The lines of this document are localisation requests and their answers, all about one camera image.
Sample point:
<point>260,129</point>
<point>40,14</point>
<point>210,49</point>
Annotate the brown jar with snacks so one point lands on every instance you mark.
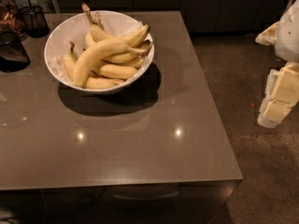
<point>9,15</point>

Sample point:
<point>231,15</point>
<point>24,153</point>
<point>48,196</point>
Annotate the white ceramic bowl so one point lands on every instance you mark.
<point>74,30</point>

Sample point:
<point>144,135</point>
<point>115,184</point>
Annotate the middle yellow banana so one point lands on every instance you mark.
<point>123,57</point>

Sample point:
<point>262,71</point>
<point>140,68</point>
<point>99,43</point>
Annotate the large front yellow banana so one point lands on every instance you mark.
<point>95,53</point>

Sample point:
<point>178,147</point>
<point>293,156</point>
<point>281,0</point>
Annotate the black mesh pen cup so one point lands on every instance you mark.
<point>34,20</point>

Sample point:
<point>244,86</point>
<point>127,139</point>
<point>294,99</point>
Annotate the lower right yellow banana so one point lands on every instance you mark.
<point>111,70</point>

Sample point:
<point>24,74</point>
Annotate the dark glass container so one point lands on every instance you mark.
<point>13,56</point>

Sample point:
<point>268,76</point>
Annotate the left small yellow banana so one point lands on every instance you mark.
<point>69,60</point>

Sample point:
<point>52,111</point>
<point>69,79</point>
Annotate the top back yellow banana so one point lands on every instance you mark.
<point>98,33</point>

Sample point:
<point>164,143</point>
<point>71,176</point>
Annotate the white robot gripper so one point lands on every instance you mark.
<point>288,36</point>

